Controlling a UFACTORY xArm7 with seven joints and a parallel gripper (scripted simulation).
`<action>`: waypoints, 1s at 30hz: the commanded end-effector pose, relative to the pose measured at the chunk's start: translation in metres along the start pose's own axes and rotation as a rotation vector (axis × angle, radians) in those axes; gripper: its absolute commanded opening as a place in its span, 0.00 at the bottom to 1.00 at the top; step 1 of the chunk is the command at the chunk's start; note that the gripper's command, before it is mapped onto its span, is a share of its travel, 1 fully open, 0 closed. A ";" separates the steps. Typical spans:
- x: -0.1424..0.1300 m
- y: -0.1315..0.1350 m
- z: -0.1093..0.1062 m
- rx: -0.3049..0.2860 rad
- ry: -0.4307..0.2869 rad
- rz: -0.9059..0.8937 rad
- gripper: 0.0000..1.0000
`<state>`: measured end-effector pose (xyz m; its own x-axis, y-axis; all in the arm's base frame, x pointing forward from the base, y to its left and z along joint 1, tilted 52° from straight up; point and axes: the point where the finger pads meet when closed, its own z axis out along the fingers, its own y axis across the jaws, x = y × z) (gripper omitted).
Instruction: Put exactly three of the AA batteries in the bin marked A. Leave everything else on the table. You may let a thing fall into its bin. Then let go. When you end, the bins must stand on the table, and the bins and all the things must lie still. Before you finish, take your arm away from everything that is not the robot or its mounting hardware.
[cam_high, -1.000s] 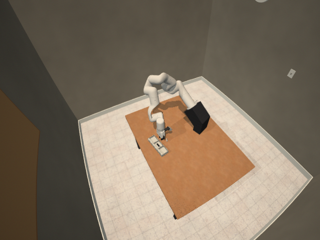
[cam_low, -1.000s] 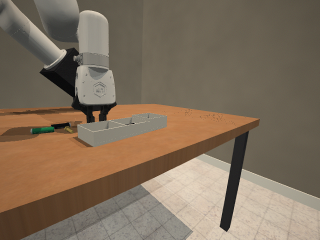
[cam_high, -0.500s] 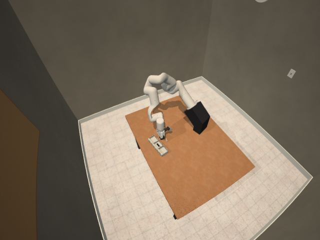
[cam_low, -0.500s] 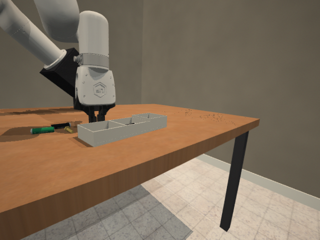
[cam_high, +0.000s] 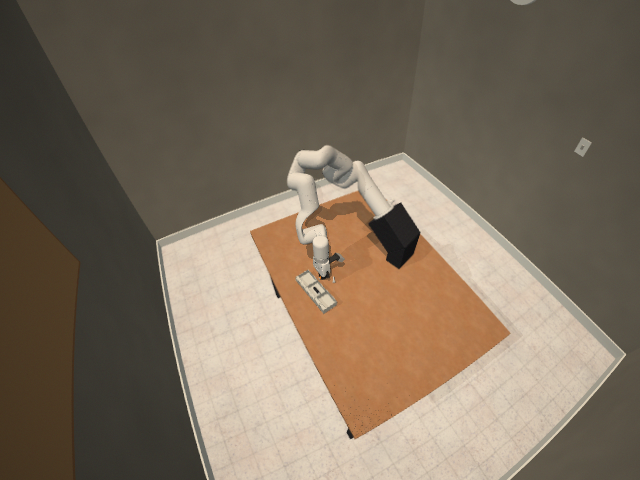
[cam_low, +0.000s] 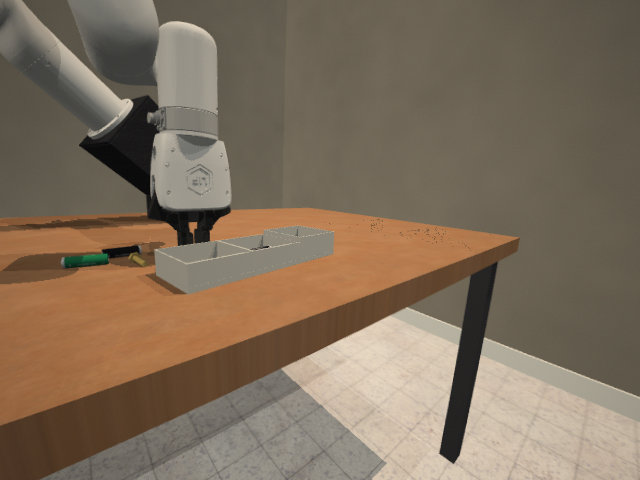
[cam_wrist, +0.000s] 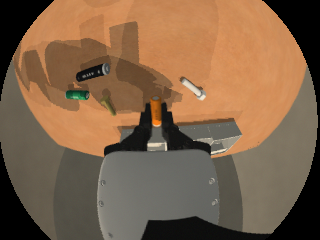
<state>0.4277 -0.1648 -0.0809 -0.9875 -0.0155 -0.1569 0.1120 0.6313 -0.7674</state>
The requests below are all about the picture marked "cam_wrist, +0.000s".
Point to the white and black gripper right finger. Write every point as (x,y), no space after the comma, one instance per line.
(177,139)

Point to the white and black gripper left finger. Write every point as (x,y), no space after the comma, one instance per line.
(135,141)

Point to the green aa battery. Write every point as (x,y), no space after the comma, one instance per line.
(77,94)

